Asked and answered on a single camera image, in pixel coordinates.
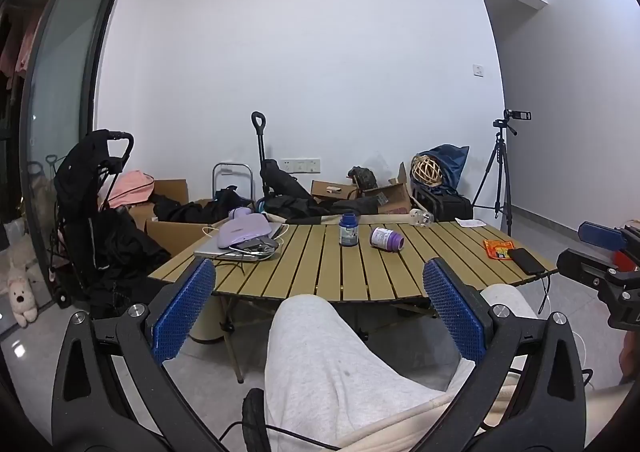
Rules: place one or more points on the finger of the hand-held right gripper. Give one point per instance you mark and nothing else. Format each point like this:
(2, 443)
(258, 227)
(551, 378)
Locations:
(600, 234)
(582, 264)

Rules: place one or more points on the white wall socket strip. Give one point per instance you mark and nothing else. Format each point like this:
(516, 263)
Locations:
(300, 165)

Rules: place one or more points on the white bottle with blue lid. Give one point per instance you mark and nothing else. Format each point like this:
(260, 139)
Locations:
(349, 230)

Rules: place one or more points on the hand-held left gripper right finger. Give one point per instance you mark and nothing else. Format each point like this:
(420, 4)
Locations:
(452, 312)

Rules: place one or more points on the folding metal stool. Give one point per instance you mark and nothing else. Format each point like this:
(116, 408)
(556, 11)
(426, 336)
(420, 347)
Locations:
(231, 177)

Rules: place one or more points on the blue bag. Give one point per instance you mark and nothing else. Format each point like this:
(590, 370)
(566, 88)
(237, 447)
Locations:
(452, 159)

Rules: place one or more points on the white wall switch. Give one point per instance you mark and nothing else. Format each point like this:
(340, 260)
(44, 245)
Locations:
(479, 69)

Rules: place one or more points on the dark green camouflage hat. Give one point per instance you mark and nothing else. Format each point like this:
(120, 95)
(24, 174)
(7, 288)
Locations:
(362, 177)

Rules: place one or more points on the hanging pink clothes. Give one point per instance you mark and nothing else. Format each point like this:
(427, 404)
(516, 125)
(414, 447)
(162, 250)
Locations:
(20, 47)

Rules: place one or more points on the glass sliding door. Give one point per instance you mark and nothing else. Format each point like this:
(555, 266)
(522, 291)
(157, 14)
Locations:
(60, 82)

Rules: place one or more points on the clear plastic bottle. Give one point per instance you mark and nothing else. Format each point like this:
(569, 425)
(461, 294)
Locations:
(421, 218)

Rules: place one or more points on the flat cardboard box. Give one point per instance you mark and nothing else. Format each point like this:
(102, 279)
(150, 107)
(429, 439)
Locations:
(332, 189)

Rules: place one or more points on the black stroller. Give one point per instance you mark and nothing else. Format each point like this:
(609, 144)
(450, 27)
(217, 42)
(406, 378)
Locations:
(95, 222)

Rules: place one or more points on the large cardboard box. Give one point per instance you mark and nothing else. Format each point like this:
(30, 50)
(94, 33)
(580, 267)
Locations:
(172, 227)

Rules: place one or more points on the purple pouch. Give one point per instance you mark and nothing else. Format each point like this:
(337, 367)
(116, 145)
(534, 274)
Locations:
(247, 230)

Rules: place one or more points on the black bag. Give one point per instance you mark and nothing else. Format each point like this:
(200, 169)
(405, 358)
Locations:
(444, 205)

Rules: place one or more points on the woven rattan ball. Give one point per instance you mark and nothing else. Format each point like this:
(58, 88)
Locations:
(427, 173)

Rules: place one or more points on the pile of black clothes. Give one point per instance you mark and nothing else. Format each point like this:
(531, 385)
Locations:
(295, 204)

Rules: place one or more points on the black phone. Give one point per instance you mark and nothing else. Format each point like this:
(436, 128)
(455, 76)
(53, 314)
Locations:
(525, 260)

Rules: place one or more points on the white paper sheet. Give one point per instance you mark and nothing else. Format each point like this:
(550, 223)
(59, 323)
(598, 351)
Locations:
(470, 222)

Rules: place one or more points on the black rubber wheel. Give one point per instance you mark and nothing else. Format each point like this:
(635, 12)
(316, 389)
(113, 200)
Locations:
(252, 412)

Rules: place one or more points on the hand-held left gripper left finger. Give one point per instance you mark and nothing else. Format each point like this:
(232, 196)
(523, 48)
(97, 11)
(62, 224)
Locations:
(182, 312)

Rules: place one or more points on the purple bottle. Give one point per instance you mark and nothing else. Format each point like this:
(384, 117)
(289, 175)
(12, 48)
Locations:
(386, 238)

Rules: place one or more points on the black tripod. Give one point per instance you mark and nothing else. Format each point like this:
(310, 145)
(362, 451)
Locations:
(497, 177)

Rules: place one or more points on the white plush toy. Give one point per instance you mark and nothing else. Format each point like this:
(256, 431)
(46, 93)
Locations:
(21, 294)

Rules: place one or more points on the folding slatted table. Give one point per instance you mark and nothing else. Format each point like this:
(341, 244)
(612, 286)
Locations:
(320, 272)

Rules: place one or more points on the orange snack packet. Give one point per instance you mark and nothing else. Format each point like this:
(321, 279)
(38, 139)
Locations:
(498, 249)

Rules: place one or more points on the open printed cardboard box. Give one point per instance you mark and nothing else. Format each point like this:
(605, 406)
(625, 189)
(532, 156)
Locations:
(395, 197)

